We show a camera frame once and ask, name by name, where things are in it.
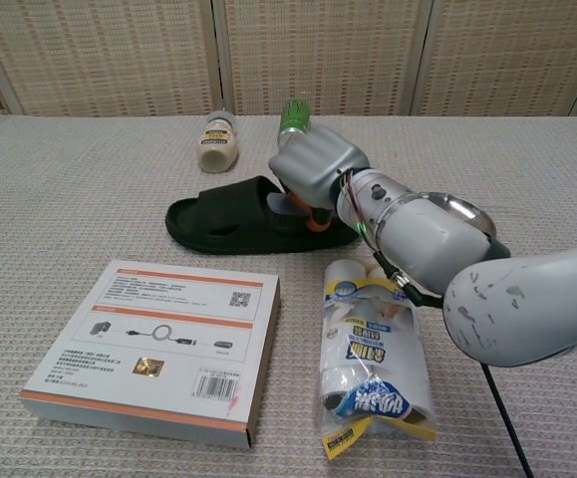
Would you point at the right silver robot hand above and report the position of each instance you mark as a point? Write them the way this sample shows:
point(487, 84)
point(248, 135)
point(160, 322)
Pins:
point(318, 164)

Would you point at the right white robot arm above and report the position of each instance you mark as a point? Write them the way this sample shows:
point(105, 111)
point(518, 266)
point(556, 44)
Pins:
point(417, 234)

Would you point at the green drink can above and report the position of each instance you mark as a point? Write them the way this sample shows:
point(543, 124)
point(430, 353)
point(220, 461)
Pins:
point(294, 117)

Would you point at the cream mayonnaise squeeze bottle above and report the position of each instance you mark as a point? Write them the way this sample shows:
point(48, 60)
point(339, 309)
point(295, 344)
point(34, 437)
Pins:
point(216, 149)

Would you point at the black rubber slipper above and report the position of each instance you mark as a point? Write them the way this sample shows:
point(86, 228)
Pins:
point(218, 214)

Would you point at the round stainless steel plate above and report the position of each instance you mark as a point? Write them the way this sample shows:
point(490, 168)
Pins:
point(467, 209)

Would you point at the lint roller refill pack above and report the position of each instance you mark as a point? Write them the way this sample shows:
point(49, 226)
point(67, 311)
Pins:
point(368, 348)

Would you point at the beige woven tablecloth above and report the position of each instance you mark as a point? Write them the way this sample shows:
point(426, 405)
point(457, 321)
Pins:
point(69, 199)

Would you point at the white box with orange stripes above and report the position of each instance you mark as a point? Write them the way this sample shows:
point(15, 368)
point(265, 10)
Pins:
point(143, 348)

